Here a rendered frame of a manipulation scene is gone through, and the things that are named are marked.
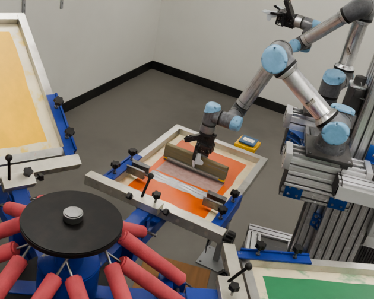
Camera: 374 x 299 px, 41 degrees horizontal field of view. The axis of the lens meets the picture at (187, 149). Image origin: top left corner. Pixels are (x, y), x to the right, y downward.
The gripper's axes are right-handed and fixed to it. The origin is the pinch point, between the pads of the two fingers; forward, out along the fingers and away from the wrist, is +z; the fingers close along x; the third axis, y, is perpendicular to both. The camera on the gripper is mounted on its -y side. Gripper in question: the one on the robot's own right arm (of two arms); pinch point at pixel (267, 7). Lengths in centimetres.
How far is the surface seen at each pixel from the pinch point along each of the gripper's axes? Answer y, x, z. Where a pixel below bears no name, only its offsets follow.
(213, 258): 160, -56, -24
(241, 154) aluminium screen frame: 63, -61, -31
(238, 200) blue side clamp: 53, -106, -56
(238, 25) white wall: 112, 218, 139
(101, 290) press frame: 40, -193, -53
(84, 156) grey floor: 165, -33, 130
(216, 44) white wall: 140, 210, 160
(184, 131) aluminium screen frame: 61, -68, 5
